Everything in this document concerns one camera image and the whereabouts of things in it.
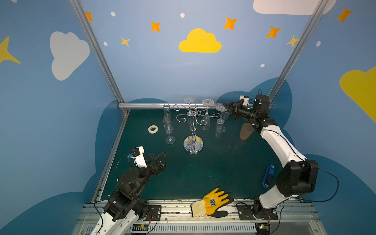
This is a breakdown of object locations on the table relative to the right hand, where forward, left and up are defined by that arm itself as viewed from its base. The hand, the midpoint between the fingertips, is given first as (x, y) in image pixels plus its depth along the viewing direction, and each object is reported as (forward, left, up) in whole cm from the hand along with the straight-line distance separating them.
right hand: (224, 101), depth 76 cm
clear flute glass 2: (-2, -1, -20) cm, 20 cm away
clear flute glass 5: (+4, +8, -19) cm, 21 cm away
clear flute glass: (-2, 0, -3) cm, 3 cm away
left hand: (-26, +31, -11) cm, 42 cm away
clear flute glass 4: (-2, +32, -23) cm, 39 cm away
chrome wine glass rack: (-5, +15, -36) cm, 40 cm away
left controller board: (-54, +40, -38) cm, 77 cm away
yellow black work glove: (-43, +6, -34) cm, 55 cm away
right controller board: (-51, -22, -40) cm, 68 cm away
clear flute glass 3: (+7, +34, -15) cm, 37 cm away
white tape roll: (+4, +46, -35) cm, 58 cm away
